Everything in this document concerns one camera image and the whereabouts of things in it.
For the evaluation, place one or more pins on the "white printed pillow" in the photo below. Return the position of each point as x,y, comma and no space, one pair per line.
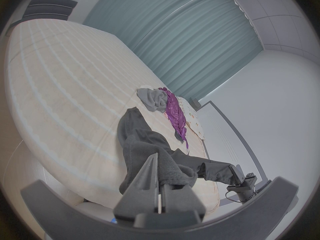
193,119

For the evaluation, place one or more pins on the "blue-green curtain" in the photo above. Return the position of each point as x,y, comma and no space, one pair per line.
200,51
150,6

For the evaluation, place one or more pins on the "bed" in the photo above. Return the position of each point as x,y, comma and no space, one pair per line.
75,96

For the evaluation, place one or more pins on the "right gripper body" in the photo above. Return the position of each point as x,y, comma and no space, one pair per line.
243,192

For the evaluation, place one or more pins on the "grey bedside table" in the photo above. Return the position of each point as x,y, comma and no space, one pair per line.
196,102

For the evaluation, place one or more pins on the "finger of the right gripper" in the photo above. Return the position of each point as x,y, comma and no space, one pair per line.
237,175

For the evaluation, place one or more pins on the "black chest of drawers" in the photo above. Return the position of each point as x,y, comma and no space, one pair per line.
50,9

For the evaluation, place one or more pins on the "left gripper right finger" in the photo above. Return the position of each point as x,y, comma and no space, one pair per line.
180,201

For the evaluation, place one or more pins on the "black T-shirt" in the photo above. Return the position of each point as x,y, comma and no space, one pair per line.
145,144

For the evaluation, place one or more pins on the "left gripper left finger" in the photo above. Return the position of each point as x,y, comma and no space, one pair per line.
135,199

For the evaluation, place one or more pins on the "purple satin garment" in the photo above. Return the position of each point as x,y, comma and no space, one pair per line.
175,111

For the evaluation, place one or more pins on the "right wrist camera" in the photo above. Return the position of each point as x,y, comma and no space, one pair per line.
250,179

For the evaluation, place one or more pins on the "grey garment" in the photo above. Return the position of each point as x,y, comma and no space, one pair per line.
151,99

